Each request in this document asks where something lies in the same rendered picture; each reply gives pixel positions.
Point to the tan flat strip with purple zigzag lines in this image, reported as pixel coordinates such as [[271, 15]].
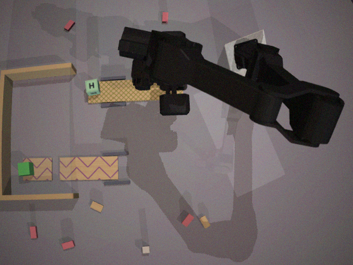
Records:
[[91, 168]]

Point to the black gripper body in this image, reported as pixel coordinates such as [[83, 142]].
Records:
[[174, 103]]

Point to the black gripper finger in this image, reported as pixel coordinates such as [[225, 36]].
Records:
[[162, 88]]

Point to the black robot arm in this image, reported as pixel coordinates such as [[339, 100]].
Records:
[[165, 59]]

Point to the green labelled cube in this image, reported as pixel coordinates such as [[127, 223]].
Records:
[[92, 87]]

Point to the tan open-top wooden box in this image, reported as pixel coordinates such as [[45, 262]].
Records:
[[35, 132]]

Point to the red rectangular block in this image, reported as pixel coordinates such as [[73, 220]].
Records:
[[165, 17], [68, 244], [187, 220], [33, 232], [69, 25]]

